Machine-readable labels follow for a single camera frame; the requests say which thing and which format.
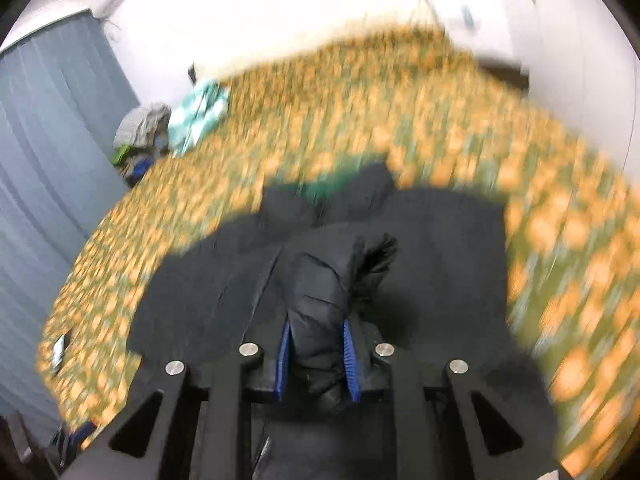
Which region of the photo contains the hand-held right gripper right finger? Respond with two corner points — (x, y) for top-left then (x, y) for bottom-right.
(342, 317), (572, 480)

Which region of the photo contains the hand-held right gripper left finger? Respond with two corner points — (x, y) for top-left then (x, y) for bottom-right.
(59, 247), (301, 480)

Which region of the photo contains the black puffer jacket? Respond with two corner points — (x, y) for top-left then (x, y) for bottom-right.
(126, 162), (562, 480)

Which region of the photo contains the pile of clothes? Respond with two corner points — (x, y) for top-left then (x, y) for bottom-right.
(112, 102), (173, 188)

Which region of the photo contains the bed with floral quilt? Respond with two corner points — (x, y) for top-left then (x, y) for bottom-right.
(36, 22), (640, 477)

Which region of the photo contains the green checked cloth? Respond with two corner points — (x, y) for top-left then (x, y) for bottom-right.
(167, 80), (231, 157)

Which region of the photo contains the blue curtain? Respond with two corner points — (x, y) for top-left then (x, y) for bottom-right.
(0, 10), (142, 433)

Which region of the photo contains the dark wooden nightstand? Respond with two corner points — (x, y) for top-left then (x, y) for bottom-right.
(475, 57), (531, 92)

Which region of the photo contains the white wardrobe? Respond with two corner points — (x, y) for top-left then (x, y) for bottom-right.
(500, 0), (640, 171)

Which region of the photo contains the white wall socket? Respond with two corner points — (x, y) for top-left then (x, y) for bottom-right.
(450, 4), (483, 31)

